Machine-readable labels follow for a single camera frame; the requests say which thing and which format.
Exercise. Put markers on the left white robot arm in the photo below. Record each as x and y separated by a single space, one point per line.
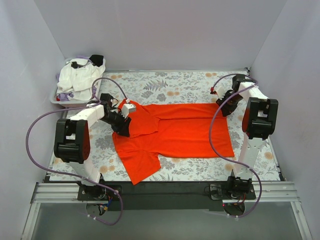
72 140

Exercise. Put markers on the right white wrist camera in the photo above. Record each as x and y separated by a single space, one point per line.
219 91

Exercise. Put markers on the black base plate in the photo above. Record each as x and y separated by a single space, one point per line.
168 195

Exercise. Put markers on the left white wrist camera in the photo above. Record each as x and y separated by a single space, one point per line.
127 108

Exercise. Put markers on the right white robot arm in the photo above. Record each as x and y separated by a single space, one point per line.
258 123

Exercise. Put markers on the floral table mat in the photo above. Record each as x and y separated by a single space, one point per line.
164 88

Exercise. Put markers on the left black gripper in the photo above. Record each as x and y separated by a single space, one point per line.
122 126

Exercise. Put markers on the black garment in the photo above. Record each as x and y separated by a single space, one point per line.
97 60

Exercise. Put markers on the white laundry basket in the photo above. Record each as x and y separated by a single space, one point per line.
77 100

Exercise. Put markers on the orange t shirt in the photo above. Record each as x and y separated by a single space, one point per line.
186 130

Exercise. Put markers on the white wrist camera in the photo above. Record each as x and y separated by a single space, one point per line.
219 91
127 108

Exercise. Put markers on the aluminium frame rail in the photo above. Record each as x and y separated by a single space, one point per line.
55 193

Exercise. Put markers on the purple garment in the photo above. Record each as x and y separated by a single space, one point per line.
64 96

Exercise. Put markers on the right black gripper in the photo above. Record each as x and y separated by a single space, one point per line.
225 105

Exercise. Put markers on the white t shirt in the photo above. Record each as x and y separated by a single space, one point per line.
78 78

